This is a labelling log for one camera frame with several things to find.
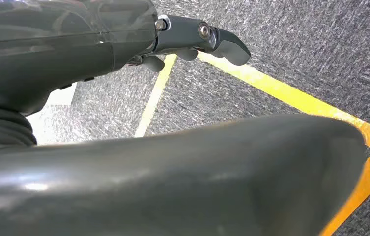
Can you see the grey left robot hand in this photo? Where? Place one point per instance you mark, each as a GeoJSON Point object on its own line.
{"type": "Point", "coordinates": [57, 49]}

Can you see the yellow floor tape outline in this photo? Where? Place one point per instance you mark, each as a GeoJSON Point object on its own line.
{"type": "Point", "coordinates": [269, 84]}

